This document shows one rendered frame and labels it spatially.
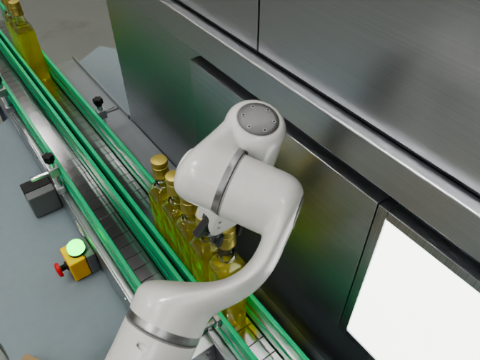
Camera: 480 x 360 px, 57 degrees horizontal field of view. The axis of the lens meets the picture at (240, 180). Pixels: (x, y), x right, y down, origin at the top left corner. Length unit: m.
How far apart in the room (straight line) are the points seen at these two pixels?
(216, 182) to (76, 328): 0.79
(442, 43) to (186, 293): 0.36
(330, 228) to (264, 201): 0.28
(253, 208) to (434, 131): 0.23
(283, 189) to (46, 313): 0.88
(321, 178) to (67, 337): 0.76
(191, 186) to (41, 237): 0.96
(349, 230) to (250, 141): 0.25
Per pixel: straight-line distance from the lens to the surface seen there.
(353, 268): 0.74
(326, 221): 0.72
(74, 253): 1.20
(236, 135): 0.50
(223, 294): 0.46
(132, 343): 0.48
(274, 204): 0.46
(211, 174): 0.46
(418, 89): 0.54
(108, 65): 2.08
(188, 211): 0.84
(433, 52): 0.52
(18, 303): 1.29
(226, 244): 0.76
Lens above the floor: 1.76
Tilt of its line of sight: 45 degrees down
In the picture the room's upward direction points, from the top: straight up
